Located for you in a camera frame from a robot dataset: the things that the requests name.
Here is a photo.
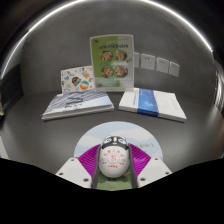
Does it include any white sticker-print card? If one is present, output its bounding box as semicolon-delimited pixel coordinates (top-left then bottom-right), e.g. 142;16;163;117
60;64;97;95

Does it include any grey striped book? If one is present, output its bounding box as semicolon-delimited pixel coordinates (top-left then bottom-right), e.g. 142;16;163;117
41;89;115;122

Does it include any green menu card stand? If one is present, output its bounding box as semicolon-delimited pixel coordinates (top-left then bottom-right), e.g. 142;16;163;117
89;33;136;93

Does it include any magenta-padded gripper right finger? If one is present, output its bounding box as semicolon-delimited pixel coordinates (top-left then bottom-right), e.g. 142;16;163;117
127;142;173;189

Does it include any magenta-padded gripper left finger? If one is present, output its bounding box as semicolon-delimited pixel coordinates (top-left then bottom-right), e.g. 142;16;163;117
55;143;102;190

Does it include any white panda-print computer mouse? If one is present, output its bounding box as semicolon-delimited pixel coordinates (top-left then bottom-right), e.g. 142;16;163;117
97;134;130;179

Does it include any white wall socket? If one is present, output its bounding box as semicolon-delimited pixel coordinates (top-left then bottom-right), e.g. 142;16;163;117
155;57;170;75
168;61;181;78
140;53;157;71
133;51;141;69

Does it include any white book with blue band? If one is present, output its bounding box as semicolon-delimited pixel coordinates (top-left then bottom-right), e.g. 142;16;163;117
118;87;188;123

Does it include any round landscape-print mouse pad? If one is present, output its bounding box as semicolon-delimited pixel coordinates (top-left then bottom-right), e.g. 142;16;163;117
73;120;165;192

